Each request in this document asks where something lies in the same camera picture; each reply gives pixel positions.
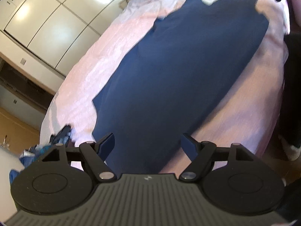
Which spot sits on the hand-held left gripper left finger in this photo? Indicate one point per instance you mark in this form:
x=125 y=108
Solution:
x=107 y=146

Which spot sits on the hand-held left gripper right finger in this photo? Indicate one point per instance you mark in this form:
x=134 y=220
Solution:
x=188 y=144

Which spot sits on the blue shirt with patterned trim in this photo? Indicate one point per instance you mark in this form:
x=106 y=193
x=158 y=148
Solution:
x=176 y=75

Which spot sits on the navy striped garment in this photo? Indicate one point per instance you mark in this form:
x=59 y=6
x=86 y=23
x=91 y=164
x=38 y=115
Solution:
x=63 y=134

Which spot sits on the teal striped garment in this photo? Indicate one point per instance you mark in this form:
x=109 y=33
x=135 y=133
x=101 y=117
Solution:
x=43 y=149

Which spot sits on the pink and white bed cover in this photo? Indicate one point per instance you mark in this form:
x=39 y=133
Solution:
x=94 y=63

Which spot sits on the light wooden door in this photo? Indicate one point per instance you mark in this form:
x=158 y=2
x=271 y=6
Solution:
x=21 y=131

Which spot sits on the bright blue garment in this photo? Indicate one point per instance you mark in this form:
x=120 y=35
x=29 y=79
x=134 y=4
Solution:
x=14 y=175

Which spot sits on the person's white sock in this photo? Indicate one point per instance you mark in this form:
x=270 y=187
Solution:
x=291 y=151

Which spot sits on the white wardrobe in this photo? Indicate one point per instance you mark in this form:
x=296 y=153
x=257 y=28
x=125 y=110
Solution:
x=47 y=23

